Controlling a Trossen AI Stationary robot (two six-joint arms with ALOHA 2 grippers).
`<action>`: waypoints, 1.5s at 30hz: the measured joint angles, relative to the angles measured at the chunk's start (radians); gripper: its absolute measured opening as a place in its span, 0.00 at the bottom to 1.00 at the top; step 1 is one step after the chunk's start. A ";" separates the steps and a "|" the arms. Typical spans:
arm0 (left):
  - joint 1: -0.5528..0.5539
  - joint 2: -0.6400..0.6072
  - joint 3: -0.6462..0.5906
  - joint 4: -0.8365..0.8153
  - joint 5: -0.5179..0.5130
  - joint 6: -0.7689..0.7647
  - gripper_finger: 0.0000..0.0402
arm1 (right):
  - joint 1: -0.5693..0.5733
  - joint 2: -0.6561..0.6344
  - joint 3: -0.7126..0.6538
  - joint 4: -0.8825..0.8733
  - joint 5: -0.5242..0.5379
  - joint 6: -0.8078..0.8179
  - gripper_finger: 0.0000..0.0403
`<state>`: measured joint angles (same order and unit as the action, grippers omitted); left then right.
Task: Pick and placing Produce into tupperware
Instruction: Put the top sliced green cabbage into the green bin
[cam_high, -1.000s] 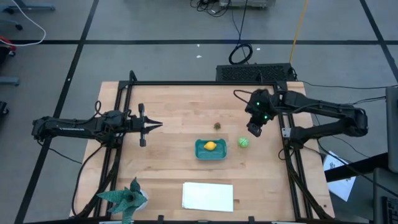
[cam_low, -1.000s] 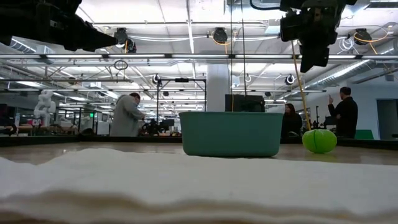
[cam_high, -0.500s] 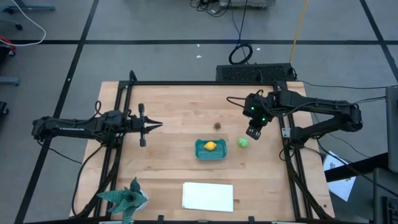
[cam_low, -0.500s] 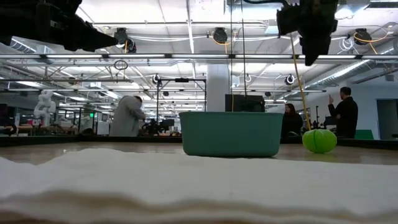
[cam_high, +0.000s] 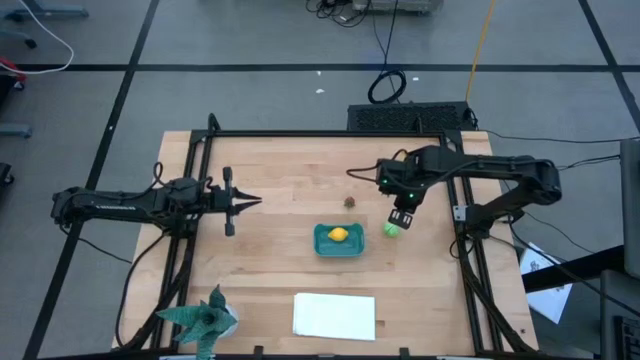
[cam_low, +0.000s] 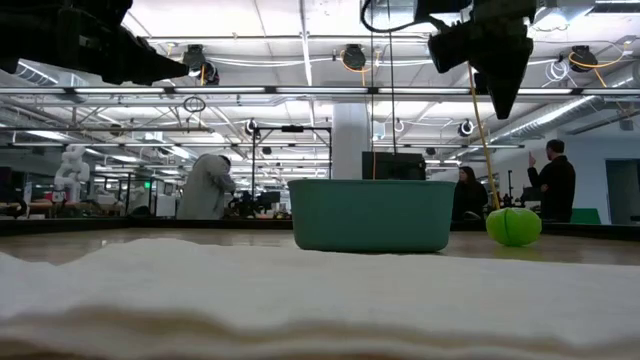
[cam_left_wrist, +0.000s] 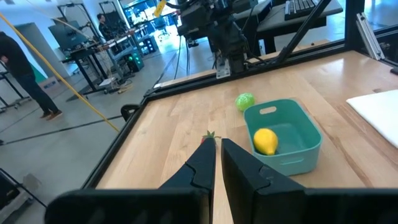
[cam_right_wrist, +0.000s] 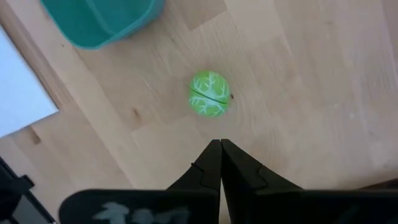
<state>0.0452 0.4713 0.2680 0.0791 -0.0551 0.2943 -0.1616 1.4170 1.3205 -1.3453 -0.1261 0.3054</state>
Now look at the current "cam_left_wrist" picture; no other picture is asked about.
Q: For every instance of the small black object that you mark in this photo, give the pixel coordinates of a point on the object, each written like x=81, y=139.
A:
x=395, y=71

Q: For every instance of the green toy cabbage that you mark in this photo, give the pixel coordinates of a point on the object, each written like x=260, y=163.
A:
x=245, y=101

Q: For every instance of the teal plastic bin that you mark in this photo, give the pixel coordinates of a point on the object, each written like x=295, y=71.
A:
x=295, y=161

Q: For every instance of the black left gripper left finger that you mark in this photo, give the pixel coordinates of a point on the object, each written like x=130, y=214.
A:
x=192, y=186

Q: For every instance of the black keyboard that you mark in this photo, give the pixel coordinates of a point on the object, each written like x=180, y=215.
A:
x=301, y=7

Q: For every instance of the red toy strawberry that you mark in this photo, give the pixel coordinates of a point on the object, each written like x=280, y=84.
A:
x=211, y=135

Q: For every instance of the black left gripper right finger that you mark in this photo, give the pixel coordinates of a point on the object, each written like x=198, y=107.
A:
x=248, y=193

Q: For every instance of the grey desk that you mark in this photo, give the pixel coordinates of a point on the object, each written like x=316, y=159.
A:
x=280, y=20

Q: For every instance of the black diagonal strut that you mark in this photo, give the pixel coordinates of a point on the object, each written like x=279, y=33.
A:
x=298, y=34

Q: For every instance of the yellow tag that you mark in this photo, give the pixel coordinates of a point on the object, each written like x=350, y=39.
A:
x=160, y=7

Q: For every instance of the computer tower green lights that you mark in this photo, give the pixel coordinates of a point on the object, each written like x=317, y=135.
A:
x=136, y=62

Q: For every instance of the person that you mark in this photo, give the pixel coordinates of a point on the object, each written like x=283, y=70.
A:
x=15, y=59
x=105, y=29

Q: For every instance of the black monitor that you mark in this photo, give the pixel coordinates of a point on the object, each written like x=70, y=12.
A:
x=66, y=35

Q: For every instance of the black frame post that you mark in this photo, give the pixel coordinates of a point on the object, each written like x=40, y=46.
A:
x=354, y=25

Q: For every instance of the yellow toy lemon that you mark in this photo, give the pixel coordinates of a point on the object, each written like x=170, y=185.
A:
x=265, y=141

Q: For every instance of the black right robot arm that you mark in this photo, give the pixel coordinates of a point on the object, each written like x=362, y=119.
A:
x=231, y=40

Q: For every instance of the white pillar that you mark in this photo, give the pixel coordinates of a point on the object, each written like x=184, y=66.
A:
x=37, y=34

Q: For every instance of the cardboard box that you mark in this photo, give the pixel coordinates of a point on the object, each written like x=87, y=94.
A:
x=49, y=84

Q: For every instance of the black table frame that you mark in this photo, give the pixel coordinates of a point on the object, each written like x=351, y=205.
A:
x=109, y=155

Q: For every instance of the silver aluminium extrusion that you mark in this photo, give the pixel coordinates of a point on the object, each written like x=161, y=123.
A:
x=370, y=37

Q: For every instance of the white folded cloth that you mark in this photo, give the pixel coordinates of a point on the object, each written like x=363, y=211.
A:
x=379, y=115

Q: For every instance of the silver arm base bracket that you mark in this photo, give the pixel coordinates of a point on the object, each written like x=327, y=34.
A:
x=223, y=69

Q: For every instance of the background workbench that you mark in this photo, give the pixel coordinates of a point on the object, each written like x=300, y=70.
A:
x=93, y=49

